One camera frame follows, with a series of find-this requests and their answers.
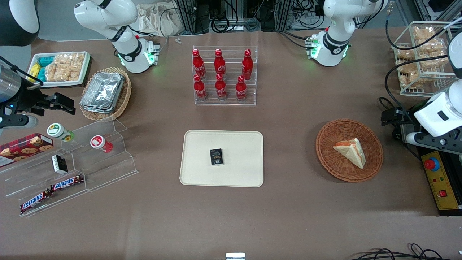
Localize stack of foil trays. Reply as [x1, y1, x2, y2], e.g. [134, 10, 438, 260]
[80, 72, 125, 114]

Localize red lid strawberry cup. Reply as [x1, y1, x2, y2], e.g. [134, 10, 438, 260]
[90, 135, 113, 153]

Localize red tartan cookie box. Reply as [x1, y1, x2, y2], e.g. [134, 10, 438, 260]
[0, 133, 54, 168]

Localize light oval wicker basket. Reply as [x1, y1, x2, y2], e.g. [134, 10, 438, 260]
[80, 66, 132, 122]

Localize beige plastic serving tray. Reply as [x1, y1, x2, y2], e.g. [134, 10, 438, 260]
[179, 130, 265, 188]

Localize red Coca-Cola bottle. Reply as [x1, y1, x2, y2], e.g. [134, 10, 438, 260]
[241, 49, 254, 81]
[192, 49, 206, 80]
[193, 74, 208, 101]
[214, 49, 226, 81]
[235, 75, 248, 102]
[215, 73, 227, 101]

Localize aluminium frame with cables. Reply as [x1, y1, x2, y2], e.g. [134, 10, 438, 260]
[173, 0, 327, 34]

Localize clear bag of crackers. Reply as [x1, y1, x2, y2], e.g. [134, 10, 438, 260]
[396, 48, 420, 62]
[413, 26, 439, 46]
[397, 62, 423, 89]
[420, 38, 449, 59]

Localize small black chocolate box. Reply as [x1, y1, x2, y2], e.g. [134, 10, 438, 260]
[209, 148, 225, 166]

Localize green lid sunflower cup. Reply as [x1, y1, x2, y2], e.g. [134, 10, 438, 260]
[47, 123, 75, 142]

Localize yellow emergency stop box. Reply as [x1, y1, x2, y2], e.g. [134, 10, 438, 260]
[415, 144, 462, 217]

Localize rice cracker pack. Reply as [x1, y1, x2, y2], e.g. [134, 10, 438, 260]
[53, 53, 86, 70]
[45, 65, 82, 82]

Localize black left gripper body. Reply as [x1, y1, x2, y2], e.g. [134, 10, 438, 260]
[401, 105, 421, 142]

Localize white rectangular snack tray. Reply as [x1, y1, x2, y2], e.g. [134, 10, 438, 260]
[27, 51, 91, 88]

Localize white wire basket rack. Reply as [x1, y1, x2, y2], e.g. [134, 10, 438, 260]
[391, 21, 459, 97]

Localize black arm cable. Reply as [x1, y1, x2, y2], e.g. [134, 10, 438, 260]
[384, 14, 456, 52]
[378, 64, 452, 121]

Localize clear acrylic stepped shelf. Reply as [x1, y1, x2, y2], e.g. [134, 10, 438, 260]
[0, 118, 139, 218]

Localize black base cables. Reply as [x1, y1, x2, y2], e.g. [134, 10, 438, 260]
[276, 30, 319, 49]

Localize brown round wicker basket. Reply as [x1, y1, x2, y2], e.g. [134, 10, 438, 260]
[315, 119, 384, 182]

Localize clear acrylic bottle rack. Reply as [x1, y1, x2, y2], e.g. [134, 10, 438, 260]
[192, 45, 258, 107]

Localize wrapped triangle sandwich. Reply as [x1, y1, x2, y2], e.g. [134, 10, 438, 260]
[332, 137, 366, 169]

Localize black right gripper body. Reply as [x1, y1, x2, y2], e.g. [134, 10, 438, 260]
[5, 82, 41, 116]

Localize Snickers chocolate bar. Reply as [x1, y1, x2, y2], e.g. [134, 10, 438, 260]
[50, 174, 84, 192]
[19, 190, 52, 214]

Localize white cloth bag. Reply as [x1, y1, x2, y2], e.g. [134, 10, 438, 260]
[136, 1, 182, 37]

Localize black floor cables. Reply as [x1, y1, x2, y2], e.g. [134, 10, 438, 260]
[356, 243, 450, 260]

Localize small black white box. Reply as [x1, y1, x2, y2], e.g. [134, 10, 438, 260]
[51, 154, 69, 175]

